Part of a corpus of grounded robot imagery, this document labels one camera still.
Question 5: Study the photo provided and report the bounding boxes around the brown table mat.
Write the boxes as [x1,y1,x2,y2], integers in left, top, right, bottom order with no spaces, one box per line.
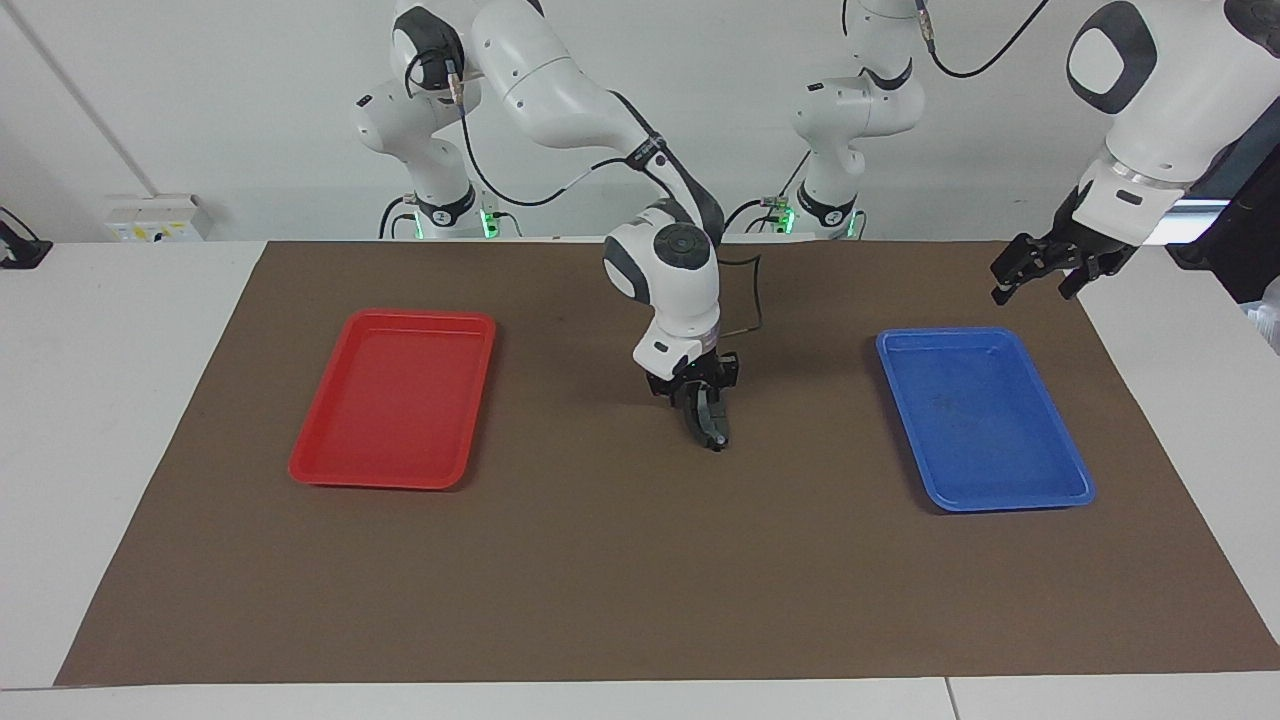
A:
[55,238,1280,688]

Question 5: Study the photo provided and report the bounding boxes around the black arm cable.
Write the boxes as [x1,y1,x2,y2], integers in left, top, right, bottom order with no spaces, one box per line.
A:
[403,48,764,335]
[842,0,1053,79]

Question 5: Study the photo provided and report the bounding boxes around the black monitor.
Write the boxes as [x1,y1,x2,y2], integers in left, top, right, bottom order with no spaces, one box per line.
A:
[1165,120,1280,305]

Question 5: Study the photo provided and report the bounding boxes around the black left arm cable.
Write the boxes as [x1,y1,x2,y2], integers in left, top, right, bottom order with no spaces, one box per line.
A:
[842,0,1053,79]

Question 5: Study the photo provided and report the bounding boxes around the curved brake shoe silver web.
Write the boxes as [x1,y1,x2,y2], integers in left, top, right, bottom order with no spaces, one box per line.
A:
[698,392,732,454]

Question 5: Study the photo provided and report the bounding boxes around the clear plastic object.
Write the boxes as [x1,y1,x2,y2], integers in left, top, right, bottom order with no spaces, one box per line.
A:
[1240,275,1280,357]

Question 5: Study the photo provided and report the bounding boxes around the red plastic tray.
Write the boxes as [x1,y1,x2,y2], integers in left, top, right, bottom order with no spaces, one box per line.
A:
[288,308,499,492]

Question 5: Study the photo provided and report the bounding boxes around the blue plastic tray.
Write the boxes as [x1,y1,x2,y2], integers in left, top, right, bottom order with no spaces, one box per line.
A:
[875,326,1097,514]

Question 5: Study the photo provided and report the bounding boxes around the black base cable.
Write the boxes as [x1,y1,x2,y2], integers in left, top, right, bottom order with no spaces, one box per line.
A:
[720,150,813,237]
[377,193,421,241]

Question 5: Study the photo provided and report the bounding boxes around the white wall socket box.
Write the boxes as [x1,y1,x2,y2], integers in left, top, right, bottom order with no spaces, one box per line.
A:
[105,192,214,244]

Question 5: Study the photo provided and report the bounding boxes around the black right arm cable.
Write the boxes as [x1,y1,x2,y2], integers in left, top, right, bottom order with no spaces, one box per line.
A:
[403,48,764,335]

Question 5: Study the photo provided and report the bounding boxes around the black desk device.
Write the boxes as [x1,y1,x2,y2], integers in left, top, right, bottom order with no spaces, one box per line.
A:
[0,205,54,270]

